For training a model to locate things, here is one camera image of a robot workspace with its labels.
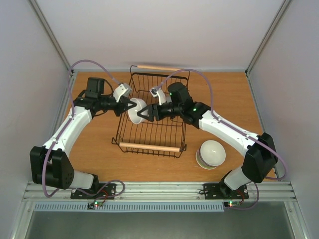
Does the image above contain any circuit board with leds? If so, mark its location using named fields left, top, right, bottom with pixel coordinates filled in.
left=87, top=202, right=104, bottom=210
left=224, top=201, right=241, bottom=208

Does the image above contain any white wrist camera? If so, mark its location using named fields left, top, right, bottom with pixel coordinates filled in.
left=149, top=86, right=166, bottom=106
left=113, top=83, right=132, bottom=103

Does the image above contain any green bowl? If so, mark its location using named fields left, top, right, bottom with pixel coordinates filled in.
left=195, top=151, right=220, bottom=170

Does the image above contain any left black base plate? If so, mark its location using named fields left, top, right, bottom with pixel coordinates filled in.
left=70, top=183, right=116, bottom=200

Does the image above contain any left circuit board with leds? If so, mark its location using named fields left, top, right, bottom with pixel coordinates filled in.
left=87, top=202, right=104, bottom=210

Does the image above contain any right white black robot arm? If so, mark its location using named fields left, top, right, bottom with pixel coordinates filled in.
left=137, top=82, right=278, bottom=198

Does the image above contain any right circuit board with leds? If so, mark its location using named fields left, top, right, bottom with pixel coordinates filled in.
left=224, top=201, right=241, bottom=208

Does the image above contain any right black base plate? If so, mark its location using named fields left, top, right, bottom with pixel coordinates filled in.
left=200, top=183, right=249, bottom=200

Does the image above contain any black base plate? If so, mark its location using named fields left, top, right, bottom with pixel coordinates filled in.
left=70, top=183, right=116, bottom=200
left=200, top=183, right=249, bottom=200

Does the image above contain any aluminium rail front frame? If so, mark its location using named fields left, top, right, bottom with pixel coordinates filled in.
left=22, top=181, right=297, bottom=202

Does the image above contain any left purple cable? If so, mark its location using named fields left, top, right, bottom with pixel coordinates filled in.
left=42, top=59, right=127, bottom=199

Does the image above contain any ribbed white bowl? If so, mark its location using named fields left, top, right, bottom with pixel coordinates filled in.
left=198, top=140, right=226, bottom=165

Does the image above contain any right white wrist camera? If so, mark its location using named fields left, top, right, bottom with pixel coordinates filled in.
left=149, top=86, right=166, bottom=106

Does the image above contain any purple cable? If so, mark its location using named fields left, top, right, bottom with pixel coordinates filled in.
left=42, top=59, right=127, bottom=199
left=158, top=69, right=290, bottom=209

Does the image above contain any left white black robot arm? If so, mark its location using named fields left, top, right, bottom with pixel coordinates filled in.
left=30, top=77, right=136, bottom=198

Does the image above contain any blue patterned white bowl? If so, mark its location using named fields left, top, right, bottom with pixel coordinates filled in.
left=165, top=95, right=173, bottom=103

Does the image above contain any grey slotted cable duct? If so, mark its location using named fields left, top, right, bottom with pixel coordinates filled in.
left=33, top=202, right=224, bottom=213

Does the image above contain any black wire dish rack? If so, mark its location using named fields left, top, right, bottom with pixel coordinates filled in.
left=111, top=64, right=190, bottom=158

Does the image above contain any plain white bowl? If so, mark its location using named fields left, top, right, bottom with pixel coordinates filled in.
left=128, top=98, right=147, bottom=124

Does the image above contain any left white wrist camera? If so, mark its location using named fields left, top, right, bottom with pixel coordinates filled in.
left=113, top=83, right=132, bottom=103

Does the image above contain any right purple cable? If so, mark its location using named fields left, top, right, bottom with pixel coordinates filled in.
left=158, top=69, right=290, bottom=209

